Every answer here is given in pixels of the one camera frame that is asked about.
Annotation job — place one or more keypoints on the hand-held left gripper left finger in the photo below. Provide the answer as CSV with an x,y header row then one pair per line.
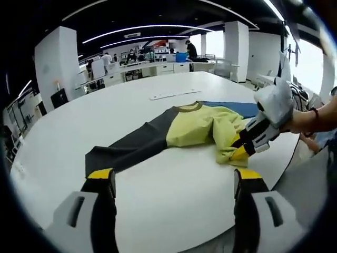
x,y
105,210

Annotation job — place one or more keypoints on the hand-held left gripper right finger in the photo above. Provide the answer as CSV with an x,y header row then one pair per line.
x,y
247,210

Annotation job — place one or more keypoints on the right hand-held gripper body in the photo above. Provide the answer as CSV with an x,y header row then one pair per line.
x,y
276,105

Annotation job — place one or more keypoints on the yellow blue grey garment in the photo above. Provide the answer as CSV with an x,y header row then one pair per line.
x,y
189,126

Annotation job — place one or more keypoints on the person's right hand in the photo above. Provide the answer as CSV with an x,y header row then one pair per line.
x,y
300,122

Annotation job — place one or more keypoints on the person's leg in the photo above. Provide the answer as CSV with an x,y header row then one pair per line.
x,y
310,143

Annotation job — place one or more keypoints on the person's blue clothing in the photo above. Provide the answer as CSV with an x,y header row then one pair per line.
x,y
327,137

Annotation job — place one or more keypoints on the white table cover plate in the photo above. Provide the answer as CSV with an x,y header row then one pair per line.
x,y
190,92
166,96

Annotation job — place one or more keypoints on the white square pillar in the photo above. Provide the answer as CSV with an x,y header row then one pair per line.
x,y
55,60
235,47

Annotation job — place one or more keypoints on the long ceiling light strip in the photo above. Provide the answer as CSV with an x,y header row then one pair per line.
x,y
273,10
147,37
25,87
158,25

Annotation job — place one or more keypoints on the blue crate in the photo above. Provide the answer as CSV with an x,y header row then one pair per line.
x,y
181,57

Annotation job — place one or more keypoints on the long white counter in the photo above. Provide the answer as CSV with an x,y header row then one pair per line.
x,y
163,69

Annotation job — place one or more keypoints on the black metal rack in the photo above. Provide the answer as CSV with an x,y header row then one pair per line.
x,y
14,131

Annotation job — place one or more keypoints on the black low cabinet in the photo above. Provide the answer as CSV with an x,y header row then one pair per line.
x,y
59,98

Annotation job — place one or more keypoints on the small white bottle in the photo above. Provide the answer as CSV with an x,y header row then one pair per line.
x,y
57,86

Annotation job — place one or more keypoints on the ceiling air vent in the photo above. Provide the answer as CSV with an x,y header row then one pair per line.
x,y
132,34

